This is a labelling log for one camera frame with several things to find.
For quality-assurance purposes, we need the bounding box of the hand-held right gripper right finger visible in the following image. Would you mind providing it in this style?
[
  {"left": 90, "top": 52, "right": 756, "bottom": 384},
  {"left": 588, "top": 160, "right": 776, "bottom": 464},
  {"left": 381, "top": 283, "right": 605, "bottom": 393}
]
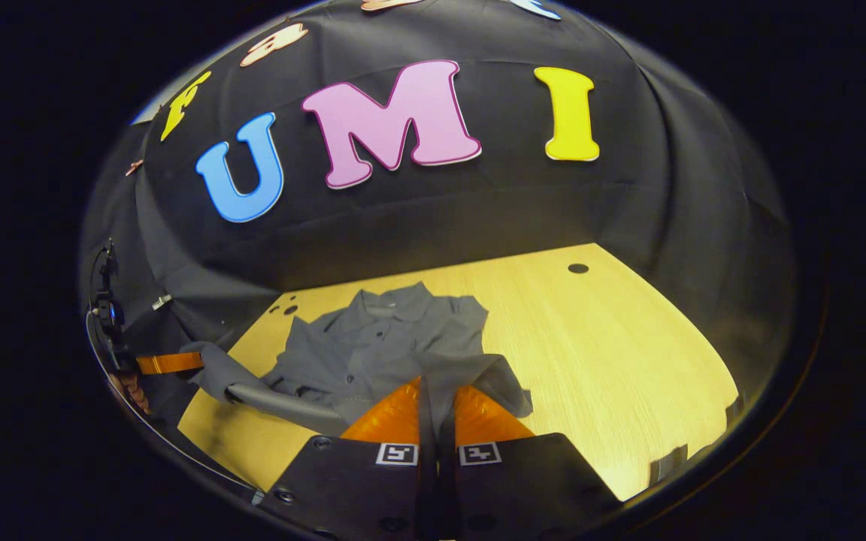
[{"left": 437, "top": 385, "right": 623, "bottom": 541}]

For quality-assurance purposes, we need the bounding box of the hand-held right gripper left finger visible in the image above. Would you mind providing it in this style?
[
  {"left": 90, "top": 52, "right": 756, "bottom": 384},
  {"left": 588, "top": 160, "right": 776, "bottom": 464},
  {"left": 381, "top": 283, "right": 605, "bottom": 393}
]
[{"left": 256, "top": 376, "right": 438, "bottom": 541}]

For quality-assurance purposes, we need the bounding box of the grey polo shirt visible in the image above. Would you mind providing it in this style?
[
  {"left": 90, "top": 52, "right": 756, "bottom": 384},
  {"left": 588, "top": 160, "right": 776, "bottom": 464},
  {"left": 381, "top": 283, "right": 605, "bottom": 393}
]
[{"left": 181, "top": 282, "right": 535, "bottom": 438}]

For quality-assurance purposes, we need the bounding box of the black backdrop cloth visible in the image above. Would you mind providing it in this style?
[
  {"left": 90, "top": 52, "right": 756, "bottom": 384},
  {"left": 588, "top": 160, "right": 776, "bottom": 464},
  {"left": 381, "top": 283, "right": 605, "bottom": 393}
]
[{"left": 80, "top": 0, "right": 795, "bottom": 422}]

